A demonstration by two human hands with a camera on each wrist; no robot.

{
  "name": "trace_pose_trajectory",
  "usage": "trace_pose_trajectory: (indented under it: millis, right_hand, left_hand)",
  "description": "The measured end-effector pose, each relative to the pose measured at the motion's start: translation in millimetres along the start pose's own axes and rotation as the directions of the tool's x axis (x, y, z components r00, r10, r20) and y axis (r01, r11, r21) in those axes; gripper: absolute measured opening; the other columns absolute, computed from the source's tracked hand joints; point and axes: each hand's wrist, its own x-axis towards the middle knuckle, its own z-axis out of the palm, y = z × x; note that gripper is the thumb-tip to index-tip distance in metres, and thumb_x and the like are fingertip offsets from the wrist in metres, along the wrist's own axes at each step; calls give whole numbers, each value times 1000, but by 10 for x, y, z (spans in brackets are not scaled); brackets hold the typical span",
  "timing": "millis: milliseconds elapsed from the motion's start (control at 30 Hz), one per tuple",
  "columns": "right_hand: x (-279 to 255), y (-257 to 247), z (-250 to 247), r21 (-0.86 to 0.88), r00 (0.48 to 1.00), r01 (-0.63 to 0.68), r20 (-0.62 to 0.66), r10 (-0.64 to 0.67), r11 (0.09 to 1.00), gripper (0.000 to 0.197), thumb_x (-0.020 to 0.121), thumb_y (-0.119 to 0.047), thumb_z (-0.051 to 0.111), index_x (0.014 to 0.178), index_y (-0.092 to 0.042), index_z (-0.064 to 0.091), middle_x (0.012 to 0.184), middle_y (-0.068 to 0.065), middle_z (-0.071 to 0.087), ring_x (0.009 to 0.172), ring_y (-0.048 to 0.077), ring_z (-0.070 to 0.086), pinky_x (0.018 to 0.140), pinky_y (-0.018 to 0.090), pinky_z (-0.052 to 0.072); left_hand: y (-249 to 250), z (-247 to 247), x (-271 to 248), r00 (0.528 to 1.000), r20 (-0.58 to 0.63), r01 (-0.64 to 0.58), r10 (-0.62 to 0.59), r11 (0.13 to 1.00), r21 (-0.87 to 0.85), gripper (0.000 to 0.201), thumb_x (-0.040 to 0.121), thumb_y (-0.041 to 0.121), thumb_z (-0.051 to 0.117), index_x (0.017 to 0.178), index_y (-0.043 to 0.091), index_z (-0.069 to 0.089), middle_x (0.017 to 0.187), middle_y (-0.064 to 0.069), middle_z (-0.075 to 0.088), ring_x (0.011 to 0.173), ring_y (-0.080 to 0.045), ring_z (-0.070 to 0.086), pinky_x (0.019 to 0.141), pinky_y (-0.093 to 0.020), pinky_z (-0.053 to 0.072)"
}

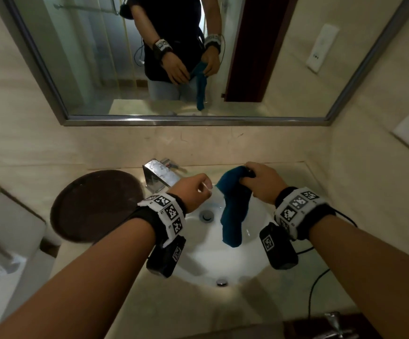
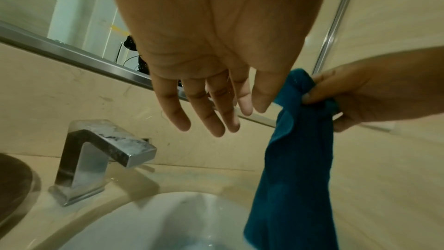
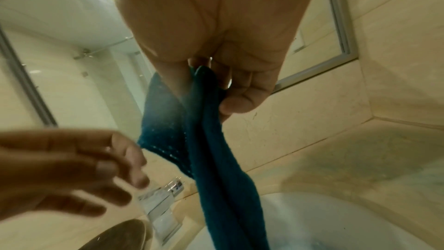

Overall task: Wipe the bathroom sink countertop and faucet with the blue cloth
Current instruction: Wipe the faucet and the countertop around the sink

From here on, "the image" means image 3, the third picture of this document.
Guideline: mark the person's left hand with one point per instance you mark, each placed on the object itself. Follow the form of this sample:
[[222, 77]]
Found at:
[[41, 166]]

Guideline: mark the brown round dish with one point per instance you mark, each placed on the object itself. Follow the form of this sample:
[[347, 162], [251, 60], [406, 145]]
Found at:
[[118, 235]]

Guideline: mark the chrome sink faucet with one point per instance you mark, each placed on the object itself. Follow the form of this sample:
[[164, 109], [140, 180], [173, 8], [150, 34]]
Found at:
[[161, 205]]

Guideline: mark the person's right hand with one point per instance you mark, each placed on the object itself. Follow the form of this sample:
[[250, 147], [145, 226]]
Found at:
[[208, 18]]

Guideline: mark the teal knitted cloth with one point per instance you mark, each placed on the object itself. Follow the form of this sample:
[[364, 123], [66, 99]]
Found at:
[[215, 161]]

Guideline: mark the white ceramic sink basin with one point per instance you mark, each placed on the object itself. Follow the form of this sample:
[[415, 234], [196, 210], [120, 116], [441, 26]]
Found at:
[[347, 221]]

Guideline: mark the silver framed wall mirror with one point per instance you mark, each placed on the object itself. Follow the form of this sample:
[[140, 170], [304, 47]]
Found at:
[[69, 37]]

